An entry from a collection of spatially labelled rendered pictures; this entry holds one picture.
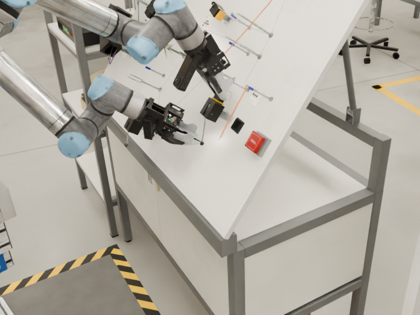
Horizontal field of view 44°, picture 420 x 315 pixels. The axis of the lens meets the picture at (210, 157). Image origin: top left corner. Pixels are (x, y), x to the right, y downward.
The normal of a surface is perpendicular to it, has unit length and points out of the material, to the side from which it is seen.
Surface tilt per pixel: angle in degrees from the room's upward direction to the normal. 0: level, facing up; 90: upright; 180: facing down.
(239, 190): 53
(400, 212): 0
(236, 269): 90
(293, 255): 90
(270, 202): 0
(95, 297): 0
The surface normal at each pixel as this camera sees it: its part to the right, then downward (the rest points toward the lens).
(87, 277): -0.04, -0.85
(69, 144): -0.19, 0.52
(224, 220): -0.72, -0.28
